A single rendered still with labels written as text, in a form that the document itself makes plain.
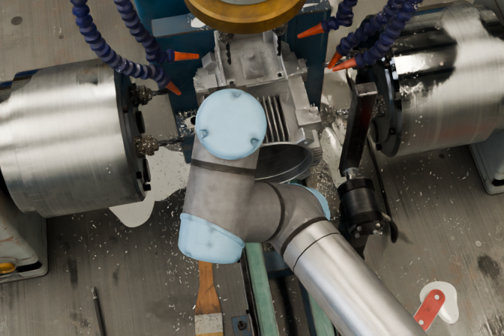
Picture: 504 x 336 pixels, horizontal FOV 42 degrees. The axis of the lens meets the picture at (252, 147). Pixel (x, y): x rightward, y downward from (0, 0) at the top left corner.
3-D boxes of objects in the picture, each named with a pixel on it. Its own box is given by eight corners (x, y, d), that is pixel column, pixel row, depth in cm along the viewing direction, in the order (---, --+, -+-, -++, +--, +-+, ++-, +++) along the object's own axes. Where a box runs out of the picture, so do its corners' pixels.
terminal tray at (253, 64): (214, 57, 115) (211, 31, 109) (274, 46, 116) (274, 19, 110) (226, 115, 110) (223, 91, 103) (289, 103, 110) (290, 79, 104)
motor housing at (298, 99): (199, 107, 129) (188, 48, 112) (295, 90, 130) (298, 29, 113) (216, 200, 119) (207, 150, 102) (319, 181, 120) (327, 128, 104)
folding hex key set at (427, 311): (422, 337, 118) (424, 334, 117) (406, 326, 119) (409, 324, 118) (446, 298, 122) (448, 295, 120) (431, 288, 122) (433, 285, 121)
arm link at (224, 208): (274, 265, 79) (289, 173, 79) (207, 267, 70) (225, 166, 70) (226, 249, 84) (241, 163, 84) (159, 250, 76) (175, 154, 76)
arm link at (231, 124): (187, 159, 70) (201, 79, 70) (190, 155, 81) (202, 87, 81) (261, 172, 70) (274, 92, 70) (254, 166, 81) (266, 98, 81)
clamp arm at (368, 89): (337, 164, 113) (352, 80, 91) (354, 161, 114) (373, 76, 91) (342, 182, 112) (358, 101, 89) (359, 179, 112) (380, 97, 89)
